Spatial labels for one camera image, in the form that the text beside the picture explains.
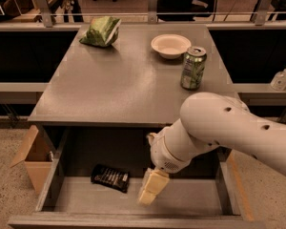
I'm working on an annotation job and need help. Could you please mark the white bowl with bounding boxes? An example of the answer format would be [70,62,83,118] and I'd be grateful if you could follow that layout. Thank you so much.
[151,34,192,59]

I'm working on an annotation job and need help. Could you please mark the grey cabinet counter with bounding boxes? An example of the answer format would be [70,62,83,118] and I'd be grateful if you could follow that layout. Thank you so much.
[27,22,255,162]

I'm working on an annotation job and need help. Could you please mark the cardboard box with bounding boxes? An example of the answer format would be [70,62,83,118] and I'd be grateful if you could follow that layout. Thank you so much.
[10,125,52,195]

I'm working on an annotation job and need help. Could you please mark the green soda can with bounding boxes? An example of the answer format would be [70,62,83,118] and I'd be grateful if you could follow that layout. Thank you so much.
[180,46,207,90]

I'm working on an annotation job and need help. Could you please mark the green chip bag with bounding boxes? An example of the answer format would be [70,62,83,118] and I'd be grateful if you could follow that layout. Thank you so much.
[79,16,121,48]

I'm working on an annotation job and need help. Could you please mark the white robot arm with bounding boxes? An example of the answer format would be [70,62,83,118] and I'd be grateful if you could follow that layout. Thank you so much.
[137,92,286,205]

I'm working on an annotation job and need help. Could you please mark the open grey top drawer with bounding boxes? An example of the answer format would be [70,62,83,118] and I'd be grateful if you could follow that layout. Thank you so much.
[9,128,266,229]

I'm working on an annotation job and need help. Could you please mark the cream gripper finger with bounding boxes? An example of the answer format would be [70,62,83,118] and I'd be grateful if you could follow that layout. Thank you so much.
[137,168,170,205]
[146,133,156,145]

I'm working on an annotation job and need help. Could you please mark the dark rxbar chocolate wrapper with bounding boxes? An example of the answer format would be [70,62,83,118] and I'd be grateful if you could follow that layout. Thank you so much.
[91,164,130,193]

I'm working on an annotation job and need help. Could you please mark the metal railing with posts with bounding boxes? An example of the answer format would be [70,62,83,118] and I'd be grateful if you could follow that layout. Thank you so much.
[0,0,286,25]

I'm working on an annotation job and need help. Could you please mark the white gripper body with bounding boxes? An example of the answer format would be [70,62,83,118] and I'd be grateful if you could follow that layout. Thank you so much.
[150,127,194,174]

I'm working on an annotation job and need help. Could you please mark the black office chair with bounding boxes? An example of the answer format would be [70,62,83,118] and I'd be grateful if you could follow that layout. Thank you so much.
[157,0,215,21]

